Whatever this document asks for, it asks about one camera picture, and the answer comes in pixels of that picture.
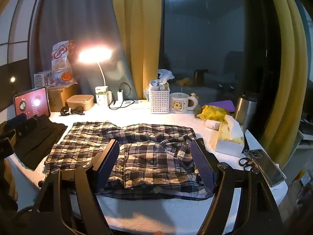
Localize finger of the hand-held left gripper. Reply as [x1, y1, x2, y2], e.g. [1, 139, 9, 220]
[6, 113, 38, 137]

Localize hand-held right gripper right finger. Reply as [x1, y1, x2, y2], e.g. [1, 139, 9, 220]
[189, 138, 286, 235]

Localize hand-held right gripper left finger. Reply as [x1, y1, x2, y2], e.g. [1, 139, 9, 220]
[15, 139, 120, 235]

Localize plaid checked shirt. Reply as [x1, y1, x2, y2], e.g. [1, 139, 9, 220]
[45, 120, 216, 201]

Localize tablet with red screen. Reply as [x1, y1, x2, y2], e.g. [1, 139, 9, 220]
[13, 86, 51, 118]

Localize black folded cloth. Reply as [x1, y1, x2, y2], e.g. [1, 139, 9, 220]
[15, 115, 68, 170]

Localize yellow tissue box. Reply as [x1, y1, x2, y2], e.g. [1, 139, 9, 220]
[208, 115, 245, 157]

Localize white tube bottle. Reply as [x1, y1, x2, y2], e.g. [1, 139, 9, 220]
[205, 119, 222, 130]

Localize black scissors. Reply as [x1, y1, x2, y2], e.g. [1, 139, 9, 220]
[238, 133, 261, 175]

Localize brown cardboard box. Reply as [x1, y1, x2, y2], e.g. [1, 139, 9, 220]
[47, 83, 80, 112]

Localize small colourful printed box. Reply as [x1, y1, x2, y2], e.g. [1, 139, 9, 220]
[34, 70, 53, 88]

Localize yellow printed packet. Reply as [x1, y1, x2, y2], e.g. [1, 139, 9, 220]
[197, 105, 235, 123]

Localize purple cloth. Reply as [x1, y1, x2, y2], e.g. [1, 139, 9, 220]
[202, 100, 236, 113]

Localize white mug with bear print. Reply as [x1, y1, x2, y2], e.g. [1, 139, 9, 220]
[170, 92, 198, 114]

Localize white power strip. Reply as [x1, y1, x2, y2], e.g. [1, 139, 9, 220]
[108, 99, 149, 110]

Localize brown lidded food container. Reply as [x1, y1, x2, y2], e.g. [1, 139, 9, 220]
[66, 95, 95, 111]

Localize smartphone in clear case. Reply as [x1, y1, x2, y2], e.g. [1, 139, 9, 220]
[247, 149, 287, 187]

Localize white green small carton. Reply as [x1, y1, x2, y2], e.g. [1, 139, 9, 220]
[95, 86, 109, 106]

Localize stainless steel thermos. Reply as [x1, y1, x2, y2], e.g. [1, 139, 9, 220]
[233, 92, 259, 133]

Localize white plastic basket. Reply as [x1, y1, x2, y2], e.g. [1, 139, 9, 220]
[150, 88, 170, 114]

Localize colourful snack bag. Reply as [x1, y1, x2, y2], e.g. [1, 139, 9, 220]
[51, 40, 77, 83]

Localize white plastic bag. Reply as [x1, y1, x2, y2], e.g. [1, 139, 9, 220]
[143, 69, 175, 101]

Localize white desk lamp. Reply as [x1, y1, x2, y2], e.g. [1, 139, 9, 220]
[78, 46, 114, 89]

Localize grey curtain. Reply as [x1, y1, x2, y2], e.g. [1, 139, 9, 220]
[37, 0, 137, 99]

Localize yellow curtain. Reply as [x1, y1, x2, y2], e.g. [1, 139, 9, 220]
[254, 0, 309, 169]
[109, 0, 163, 101]

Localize black bundled cable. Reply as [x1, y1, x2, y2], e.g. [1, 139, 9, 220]
[60, 105, 85, 116]

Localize black charger cable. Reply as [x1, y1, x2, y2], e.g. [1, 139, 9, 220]
[109, 82, 135, 110]

